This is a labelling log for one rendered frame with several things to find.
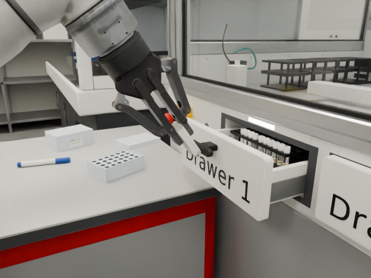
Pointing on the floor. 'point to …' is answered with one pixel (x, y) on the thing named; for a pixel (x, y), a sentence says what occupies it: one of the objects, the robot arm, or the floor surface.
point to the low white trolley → (103, 214)
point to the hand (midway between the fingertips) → (185, 138)
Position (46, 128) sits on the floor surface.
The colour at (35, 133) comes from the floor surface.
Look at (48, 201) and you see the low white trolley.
